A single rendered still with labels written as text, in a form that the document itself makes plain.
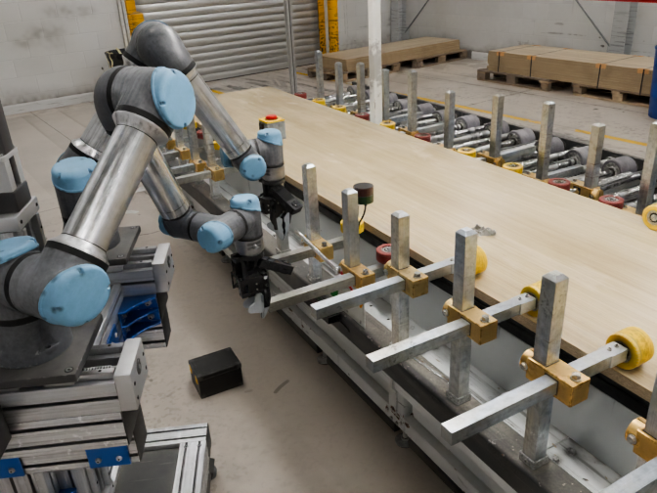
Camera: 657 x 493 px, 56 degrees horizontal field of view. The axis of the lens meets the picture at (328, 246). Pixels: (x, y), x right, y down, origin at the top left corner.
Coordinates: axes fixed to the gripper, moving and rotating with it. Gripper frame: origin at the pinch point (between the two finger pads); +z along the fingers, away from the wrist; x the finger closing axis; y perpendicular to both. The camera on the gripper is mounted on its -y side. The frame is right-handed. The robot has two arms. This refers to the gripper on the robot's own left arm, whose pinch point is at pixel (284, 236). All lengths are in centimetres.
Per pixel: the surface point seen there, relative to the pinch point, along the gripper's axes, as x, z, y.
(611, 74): -627, 59, 77
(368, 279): 3.4, 3.4, -36.6
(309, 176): -7.7, -19.7, -6.3
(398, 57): -691, 66, 408
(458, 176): -79, -1, -21
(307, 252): -2.2, 4.7, -8.1
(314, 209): -8.6, -8.0, -6.6
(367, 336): 8.5, 19.6, -39.4
